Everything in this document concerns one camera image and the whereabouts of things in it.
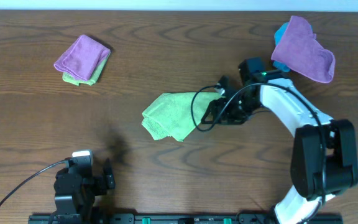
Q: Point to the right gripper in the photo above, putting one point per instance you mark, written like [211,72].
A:
[214,106]

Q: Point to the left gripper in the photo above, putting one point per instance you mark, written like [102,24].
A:
[105,179]

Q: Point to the light green microfiber cloth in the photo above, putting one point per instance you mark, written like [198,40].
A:
[176,114]

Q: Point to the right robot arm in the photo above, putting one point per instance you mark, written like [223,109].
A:
[324,157]

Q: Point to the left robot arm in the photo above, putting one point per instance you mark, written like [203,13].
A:
[76,189]

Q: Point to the blue cloth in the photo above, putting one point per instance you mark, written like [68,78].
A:
[307,71]

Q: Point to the large purple cloth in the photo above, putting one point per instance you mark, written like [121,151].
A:
[297,49]

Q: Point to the folded green cloth under purple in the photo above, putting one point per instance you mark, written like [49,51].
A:
[66,77]

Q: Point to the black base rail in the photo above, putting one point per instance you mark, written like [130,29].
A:
[128,218]

